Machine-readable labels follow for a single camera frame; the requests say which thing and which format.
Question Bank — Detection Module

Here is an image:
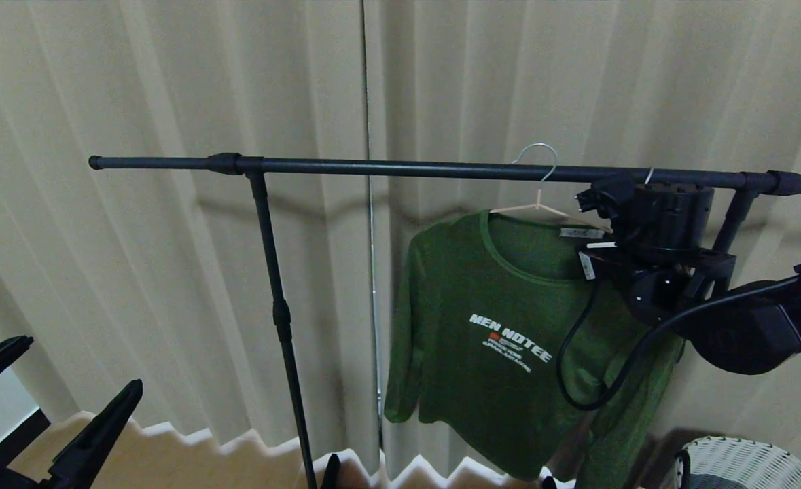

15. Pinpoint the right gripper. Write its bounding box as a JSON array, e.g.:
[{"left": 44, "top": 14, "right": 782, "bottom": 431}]
[{"left": 577, "top": 241, "right": 735, "bottom": 325}]

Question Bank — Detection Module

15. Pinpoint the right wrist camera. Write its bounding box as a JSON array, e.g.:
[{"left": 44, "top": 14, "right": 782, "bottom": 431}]
[{"left": 575, "top": 178, "right": 635, "bottom": 219}]

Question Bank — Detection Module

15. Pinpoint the white laundry basket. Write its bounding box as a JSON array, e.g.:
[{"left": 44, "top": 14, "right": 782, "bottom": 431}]
[{"left": 672, "top": 436, "right": 801, "bottom": 489}]

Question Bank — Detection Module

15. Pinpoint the black clothes rack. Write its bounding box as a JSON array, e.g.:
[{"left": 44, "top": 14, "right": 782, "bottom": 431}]
[{"left": 88, "top": 153, "right": 801, "bottom": 489}]

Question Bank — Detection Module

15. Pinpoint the green printed shirt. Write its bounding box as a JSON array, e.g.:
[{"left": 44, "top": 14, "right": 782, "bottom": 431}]
[{"left": 383, "top": 209, "right": 686, "bottom": 489}]

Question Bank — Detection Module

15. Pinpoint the beige curtain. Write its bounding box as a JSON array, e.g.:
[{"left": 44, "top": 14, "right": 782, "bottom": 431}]
[{"left": 0, "top": 0, "right": 801, "bottom": 489}]

